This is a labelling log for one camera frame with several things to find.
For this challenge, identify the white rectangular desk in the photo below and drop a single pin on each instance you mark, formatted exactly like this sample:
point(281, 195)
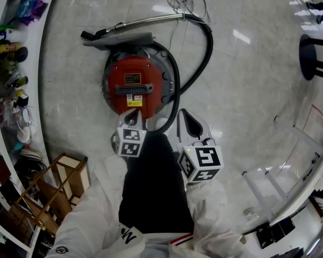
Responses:
point(316, 175)

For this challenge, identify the dark glass bottle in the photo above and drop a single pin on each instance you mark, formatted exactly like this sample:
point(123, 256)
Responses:
point(19, 81)

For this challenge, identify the white metal shelving unit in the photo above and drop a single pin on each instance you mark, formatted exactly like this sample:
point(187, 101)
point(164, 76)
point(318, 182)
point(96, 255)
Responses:
point(41, 71)

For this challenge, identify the person's white right shoe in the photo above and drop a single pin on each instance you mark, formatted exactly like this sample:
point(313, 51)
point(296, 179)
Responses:
point(161, 123)

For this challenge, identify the person's right leg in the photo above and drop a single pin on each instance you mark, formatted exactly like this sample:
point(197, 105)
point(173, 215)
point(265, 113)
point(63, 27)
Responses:
point(156, 184)

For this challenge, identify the black oval cap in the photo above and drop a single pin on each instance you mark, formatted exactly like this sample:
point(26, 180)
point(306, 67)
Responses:
point(22, 54)

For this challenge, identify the person's right forearm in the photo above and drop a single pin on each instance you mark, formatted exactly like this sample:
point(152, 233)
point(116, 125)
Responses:
point(210, 211)

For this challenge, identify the person's left forearm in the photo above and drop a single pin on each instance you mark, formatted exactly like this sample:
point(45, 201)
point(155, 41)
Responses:
point(105, 187)

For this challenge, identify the round wooden table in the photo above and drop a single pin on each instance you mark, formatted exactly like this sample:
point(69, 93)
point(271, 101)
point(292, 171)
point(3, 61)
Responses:
point(307, 55)

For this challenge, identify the purple and blue bags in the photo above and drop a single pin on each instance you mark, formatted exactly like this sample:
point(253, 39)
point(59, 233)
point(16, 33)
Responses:
point(33, 3)

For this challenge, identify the red vacuum cleaner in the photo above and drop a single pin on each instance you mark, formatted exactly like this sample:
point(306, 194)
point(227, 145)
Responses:
point(132, 90)

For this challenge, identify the striped slip-on shoe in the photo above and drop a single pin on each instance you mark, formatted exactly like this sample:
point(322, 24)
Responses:
point(31, 154)

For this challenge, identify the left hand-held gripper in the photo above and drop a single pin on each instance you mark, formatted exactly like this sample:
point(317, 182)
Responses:
point(129, 142)

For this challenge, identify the person's white jacket torso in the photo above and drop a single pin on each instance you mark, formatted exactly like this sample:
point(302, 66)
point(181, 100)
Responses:
point(156, 246)

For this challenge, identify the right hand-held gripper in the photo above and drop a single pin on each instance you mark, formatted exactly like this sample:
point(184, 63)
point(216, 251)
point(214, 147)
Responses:
point(202, 161)

